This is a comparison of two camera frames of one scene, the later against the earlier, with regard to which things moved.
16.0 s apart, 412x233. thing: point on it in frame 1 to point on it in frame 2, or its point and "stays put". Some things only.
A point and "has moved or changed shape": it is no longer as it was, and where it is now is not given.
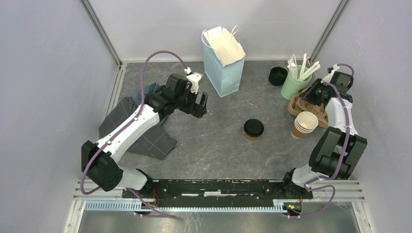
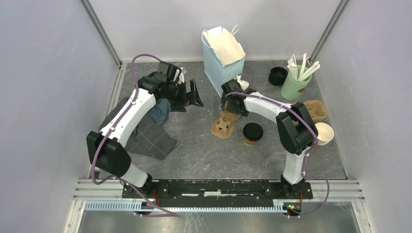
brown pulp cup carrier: [296, 105] to [223, 127]
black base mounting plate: [219, 189] stays put
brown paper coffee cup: [249, 138] has moved or changed shape
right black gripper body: [314, 93] to [231, 108]
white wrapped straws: [292, 66] stays put
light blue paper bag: [223, 59] stays put
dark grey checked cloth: [155, 141] stays put
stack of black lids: [277, 75] stays put
